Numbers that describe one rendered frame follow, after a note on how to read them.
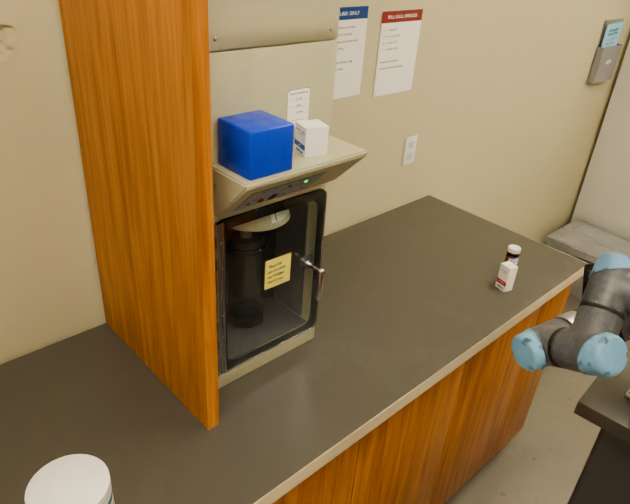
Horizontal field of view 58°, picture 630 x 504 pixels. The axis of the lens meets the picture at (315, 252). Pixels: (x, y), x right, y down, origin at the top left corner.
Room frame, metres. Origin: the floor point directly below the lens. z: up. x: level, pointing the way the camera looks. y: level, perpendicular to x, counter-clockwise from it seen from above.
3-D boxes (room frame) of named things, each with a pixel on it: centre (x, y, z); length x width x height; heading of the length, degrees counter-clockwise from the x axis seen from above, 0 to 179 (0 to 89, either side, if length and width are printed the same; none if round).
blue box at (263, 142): (1.01, 0.12, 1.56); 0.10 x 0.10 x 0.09; 45
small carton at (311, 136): (1.11, 0.02, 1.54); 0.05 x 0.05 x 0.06; 29
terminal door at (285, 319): (1.11, 0.09, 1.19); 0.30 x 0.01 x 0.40; 135
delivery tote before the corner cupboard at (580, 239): (3.08, -1.77, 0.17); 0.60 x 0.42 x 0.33; 43
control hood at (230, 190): (1.07, 0.06, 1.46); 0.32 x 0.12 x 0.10; 135
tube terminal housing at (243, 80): (1.20, 0.19, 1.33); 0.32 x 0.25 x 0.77; 135
